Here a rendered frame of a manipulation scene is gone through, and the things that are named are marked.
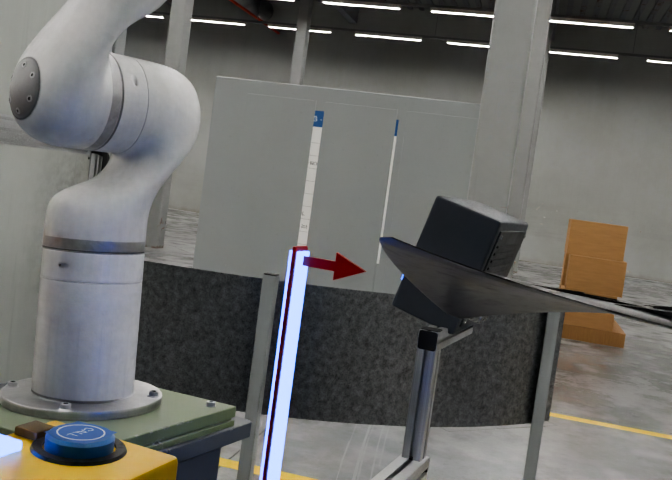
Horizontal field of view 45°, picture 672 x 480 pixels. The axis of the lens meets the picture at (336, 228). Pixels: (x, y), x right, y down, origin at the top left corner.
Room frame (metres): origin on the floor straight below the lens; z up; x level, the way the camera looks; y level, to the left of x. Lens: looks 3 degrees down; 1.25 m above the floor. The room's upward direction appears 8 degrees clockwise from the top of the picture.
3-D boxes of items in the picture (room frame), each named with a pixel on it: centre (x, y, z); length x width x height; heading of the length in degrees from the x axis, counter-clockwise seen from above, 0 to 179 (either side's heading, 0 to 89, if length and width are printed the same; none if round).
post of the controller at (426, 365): (1.20, -0.16, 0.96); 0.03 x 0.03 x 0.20; 68
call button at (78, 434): (0.47, 0.13, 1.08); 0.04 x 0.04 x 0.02
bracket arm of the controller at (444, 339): (1.29, -0.20, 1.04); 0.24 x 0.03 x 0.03; 158
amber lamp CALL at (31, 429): (0.49, 0.17, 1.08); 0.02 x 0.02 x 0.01; 68
